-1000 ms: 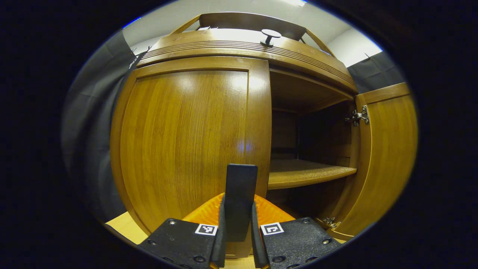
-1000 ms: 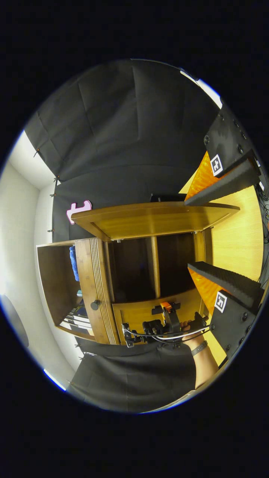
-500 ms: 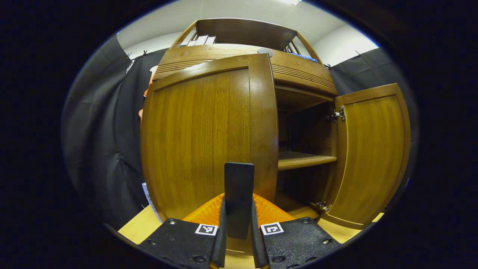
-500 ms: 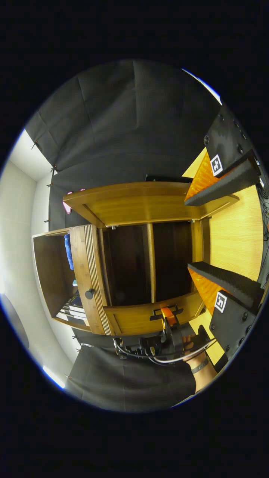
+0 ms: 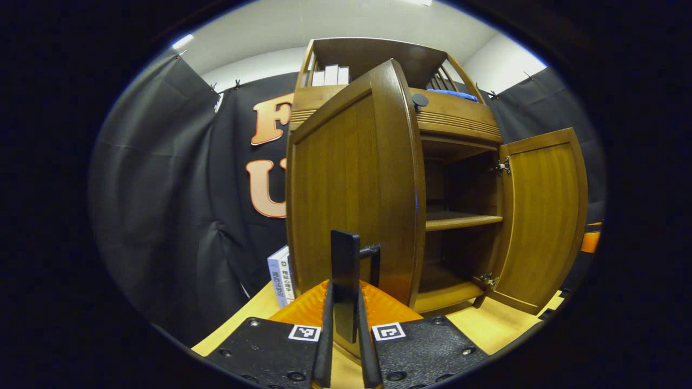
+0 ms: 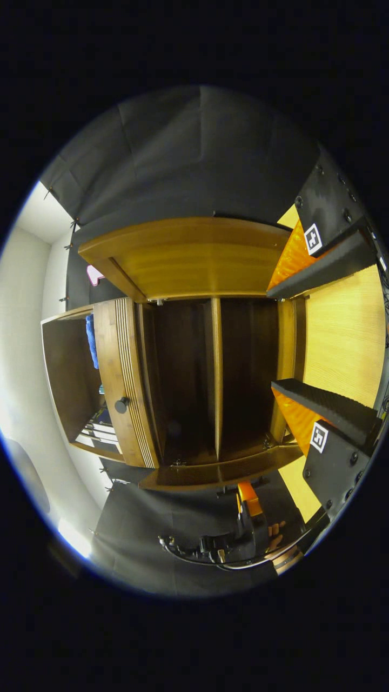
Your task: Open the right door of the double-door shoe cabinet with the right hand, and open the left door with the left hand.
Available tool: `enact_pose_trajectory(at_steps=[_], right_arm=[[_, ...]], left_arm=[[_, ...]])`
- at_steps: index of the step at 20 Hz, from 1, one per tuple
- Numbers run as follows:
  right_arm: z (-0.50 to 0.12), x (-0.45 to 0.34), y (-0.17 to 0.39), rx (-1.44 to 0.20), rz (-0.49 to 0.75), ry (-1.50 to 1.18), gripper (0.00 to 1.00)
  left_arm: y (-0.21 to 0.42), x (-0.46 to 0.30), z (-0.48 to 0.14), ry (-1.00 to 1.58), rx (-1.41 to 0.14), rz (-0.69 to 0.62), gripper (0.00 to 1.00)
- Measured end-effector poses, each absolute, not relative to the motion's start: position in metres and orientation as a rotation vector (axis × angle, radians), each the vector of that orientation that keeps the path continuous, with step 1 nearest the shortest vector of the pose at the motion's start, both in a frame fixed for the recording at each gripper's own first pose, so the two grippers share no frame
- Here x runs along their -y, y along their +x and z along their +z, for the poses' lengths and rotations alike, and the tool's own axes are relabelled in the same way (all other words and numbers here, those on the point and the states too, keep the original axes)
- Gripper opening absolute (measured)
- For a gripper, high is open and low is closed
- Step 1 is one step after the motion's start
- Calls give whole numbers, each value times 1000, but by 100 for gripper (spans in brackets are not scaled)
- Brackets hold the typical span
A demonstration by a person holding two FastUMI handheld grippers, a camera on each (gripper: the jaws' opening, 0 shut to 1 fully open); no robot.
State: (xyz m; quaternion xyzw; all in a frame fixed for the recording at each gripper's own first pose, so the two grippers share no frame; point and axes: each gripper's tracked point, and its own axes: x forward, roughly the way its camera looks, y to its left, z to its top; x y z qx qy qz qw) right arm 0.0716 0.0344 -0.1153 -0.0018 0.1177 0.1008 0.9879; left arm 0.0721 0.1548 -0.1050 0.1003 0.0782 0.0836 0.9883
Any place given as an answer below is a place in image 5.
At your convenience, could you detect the wooden cabinet door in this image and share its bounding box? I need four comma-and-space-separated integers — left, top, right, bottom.
285, 58, 428, 360
484, 128, 589, 316

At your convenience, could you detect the black door handle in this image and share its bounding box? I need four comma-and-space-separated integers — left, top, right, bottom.
330, 229, 381, 344

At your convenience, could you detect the wooden double-door shoe cabinet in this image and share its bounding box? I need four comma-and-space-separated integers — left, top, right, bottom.
285, 37, 589, 360

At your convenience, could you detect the light blue book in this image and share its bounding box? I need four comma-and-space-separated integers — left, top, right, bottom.
267, 246, 291, 308

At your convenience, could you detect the black backdrop cloth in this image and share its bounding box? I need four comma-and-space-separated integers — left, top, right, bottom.
89, 51, 607, 346

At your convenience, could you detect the wooden inner cabinet shelf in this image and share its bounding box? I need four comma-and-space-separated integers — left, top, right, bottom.
424, 211, 503, 233

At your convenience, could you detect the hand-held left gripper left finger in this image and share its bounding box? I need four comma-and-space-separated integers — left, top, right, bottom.
204, 279, 335, 389

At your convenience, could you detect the blue towel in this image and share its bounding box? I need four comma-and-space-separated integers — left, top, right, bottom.
430, 88, 480, 103

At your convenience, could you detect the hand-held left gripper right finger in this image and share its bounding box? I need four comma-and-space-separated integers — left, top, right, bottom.
356, 280, 491, 389

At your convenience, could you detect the wooden cabinet drawer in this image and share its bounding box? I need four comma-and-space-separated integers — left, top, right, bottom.
290, 86, 502, 144

